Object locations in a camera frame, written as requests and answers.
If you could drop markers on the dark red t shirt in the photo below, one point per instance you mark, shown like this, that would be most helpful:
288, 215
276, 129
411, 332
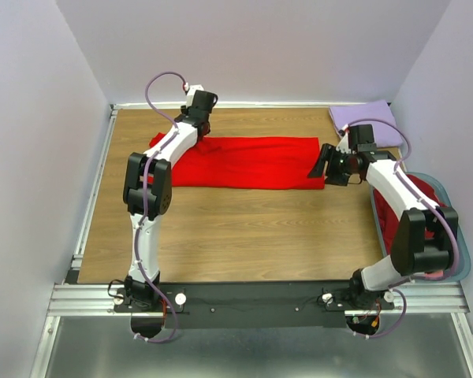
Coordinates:
388, 221

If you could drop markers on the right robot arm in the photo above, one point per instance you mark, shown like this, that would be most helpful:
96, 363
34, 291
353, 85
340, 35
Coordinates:
425, 245

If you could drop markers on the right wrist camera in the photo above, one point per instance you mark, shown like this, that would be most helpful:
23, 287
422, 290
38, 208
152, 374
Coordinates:
343, 146

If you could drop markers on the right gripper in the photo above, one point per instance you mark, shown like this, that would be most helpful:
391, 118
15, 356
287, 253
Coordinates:
329, 153

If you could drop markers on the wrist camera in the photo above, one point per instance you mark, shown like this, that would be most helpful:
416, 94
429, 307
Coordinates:
190, 91
343, 146

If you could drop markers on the folded lavender t shirt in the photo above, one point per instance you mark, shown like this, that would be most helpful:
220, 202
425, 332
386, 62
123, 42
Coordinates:
379, 111

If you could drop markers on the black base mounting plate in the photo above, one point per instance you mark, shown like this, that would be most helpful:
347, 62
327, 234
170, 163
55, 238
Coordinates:
262, 304

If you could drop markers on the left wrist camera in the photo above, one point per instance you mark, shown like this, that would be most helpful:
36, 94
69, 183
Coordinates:
190, 91

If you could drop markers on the bright red t shirt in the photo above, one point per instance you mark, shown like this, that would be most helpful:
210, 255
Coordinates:
268, 163

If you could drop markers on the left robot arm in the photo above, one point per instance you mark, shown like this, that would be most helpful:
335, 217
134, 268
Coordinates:
148, 192

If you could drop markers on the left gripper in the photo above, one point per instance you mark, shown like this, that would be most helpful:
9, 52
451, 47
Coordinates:
184, 111

